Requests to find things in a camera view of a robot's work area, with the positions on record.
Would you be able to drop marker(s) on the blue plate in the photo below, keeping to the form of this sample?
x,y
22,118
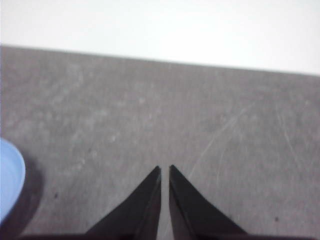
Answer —
x,y
10,175

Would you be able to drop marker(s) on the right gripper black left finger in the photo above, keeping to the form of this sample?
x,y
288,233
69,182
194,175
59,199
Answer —
x,y
140,212

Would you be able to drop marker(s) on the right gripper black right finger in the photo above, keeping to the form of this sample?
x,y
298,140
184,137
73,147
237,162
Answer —
x,y
190,215

